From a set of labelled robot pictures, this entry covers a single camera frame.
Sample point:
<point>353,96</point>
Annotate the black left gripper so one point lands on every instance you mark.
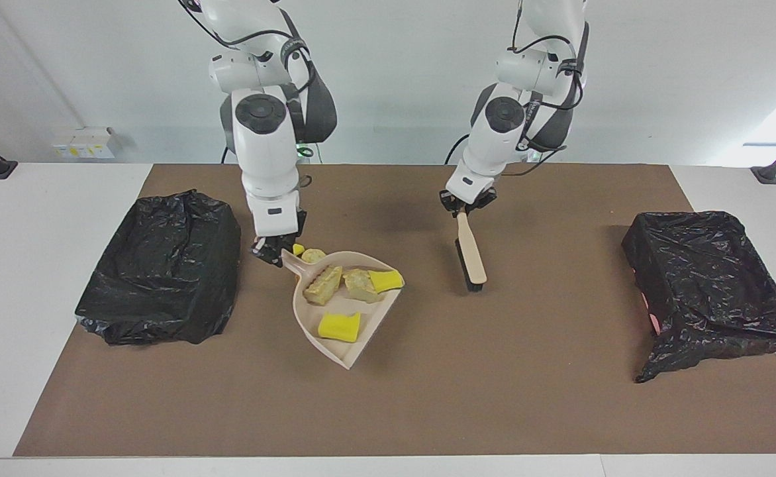
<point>467,200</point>

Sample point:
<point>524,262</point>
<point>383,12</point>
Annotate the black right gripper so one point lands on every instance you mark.
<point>282,240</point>

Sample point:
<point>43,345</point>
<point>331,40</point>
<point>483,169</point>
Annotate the beige bread chunk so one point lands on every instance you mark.
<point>324,286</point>
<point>361,285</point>
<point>313,255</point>

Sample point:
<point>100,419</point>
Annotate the beige plastic dustpan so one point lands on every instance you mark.
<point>335,344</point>

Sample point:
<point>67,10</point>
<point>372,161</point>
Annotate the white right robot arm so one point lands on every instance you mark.
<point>265,152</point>

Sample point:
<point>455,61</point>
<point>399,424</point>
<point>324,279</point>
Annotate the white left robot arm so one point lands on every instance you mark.
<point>500,126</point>

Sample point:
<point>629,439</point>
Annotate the black trash bag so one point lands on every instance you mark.
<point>163,265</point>
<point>706,278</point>

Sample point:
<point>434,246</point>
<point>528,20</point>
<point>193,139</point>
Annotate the pink bin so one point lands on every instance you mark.
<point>653,321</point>

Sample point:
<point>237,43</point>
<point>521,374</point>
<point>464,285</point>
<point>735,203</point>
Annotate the brown table mat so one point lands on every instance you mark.
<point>388,411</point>

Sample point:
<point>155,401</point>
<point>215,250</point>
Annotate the white power strip box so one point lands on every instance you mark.
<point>83,142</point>

